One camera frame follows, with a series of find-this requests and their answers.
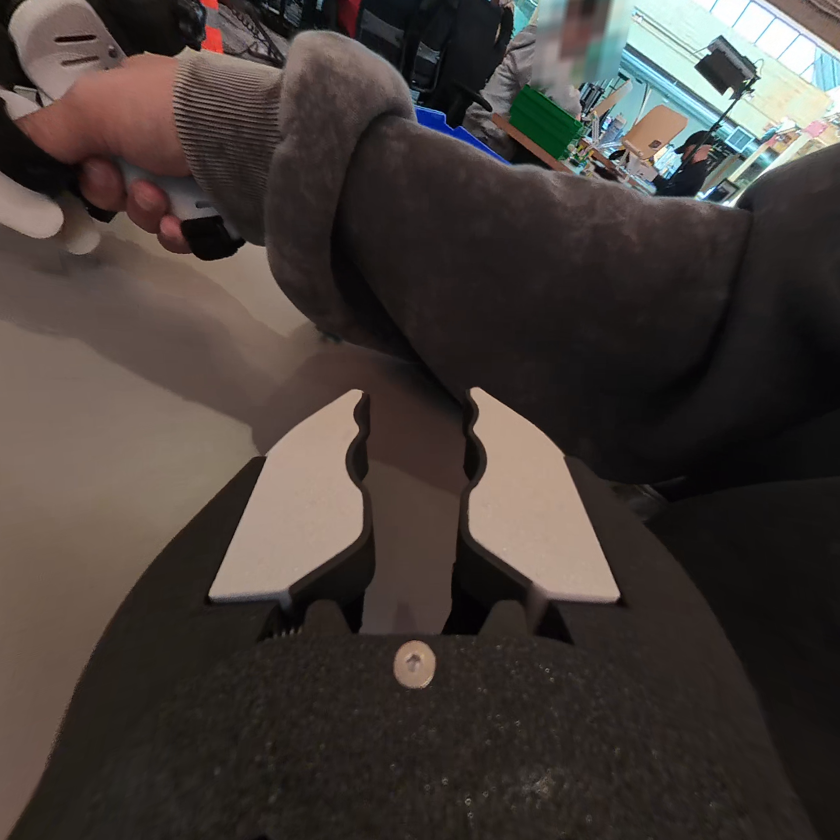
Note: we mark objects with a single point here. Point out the black studio light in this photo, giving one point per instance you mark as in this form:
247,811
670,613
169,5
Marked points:
725,65

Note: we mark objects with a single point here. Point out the orange striped cones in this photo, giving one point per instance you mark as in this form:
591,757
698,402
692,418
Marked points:
210,29

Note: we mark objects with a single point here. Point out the blue object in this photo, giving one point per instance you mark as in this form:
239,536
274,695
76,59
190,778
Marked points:
459,134

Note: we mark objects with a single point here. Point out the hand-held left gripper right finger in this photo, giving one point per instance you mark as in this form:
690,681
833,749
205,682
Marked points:
538,518

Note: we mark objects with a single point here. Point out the person's right hand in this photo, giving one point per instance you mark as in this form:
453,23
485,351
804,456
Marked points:
118,111

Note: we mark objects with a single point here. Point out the black office chair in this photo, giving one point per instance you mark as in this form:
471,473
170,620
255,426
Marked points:
446,52

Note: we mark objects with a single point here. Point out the person's right forearm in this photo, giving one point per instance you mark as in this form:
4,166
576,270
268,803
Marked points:
492,262

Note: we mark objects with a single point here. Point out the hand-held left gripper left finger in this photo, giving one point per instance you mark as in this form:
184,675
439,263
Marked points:
295,512

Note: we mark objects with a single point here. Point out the green plastic bin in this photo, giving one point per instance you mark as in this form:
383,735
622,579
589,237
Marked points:
544,121

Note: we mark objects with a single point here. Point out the person's dark grey garment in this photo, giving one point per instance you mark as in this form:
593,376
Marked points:
774,590

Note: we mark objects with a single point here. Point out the wooden workbench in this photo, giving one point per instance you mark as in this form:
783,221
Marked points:
522,139

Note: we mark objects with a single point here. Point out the wooden board stand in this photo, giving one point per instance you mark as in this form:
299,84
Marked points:
656,131

